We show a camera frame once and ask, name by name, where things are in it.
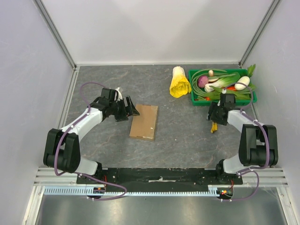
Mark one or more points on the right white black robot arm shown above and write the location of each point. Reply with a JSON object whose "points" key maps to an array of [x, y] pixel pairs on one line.
{"points": [[258, 147]]}

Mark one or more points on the grey slotted cable duct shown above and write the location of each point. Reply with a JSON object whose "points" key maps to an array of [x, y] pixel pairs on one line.
{"points": [[94, 191]]}

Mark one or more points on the green long beans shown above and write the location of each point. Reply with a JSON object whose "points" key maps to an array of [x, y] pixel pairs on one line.
{"points": [[194, 75]]}

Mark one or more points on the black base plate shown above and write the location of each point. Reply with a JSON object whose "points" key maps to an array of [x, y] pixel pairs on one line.
{"points": [[202, 176]]}

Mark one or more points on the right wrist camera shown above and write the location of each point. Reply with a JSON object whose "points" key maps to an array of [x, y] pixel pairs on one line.
{"points": [[227, 101]]}

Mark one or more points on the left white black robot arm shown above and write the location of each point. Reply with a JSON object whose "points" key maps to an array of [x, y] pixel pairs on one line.
{"points": [[62, 148]]}

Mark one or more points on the yellow napa cabbage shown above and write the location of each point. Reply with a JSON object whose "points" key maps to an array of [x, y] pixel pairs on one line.
{"points": [[179, 85]]}

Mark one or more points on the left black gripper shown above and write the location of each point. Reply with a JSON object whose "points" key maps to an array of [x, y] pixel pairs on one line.
{"points": [[123, 116]]}

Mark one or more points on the right aluminium frame post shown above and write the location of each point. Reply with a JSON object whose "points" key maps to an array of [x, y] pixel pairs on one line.
{"points": [[259, 31]]}

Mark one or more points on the bok choy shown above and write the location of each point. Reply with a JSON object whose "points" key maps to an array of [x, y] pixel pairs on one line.
{"points": [[222, 81]]}

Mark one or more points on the brown cardboard express box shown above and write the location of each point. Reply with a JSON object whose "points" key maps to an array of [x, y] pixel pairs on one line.
{"points": [[144, 125]]}

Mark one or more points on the white radish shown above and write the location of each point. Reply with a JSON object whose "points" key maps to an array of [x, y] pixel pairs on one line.
{"points": [[242, 83]]}

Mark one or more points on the front aluminium rail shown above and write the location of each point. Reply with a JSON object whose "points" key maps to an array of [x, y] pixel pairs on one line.
{"points": [[270, 177]]}

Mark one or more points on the brown mushroom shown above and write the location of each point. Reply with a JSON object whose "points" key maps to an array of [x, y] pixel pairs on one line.
{"points": [[211, 73]]}

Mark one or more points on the green plastic tray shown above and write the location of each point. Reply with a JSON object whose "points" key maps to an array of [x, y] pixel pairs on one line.
{"points": [[250, 87]]}

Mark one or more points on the left aluminium frame post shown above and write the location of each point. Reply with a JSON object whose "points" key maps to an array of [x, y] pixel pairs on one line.
{"points": [[54, 31]]}

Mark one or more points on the yellow utility knife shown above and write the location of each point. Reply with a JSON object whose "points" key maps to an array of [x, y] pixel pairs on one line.
{"points": [[214, 127]]}

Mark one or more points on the celery leaf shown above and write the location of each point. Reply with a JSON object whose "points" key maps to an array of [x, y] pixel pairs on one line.
{"points": [[250, 70]]}

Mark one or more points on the aluminium frame post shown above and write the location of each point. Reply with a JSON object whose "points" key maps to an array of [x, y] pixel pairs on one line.
{"points": [[259, 31], [54, 31]]}

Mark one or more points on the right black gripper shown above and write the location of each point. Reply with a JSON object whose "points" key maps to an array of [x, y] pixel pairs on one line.
{"points": [[213, 116]]}

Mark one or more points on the purple onion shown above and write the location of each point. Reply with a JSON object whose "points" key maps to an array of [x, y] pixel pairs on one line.
{"points": [[202, 81]]}

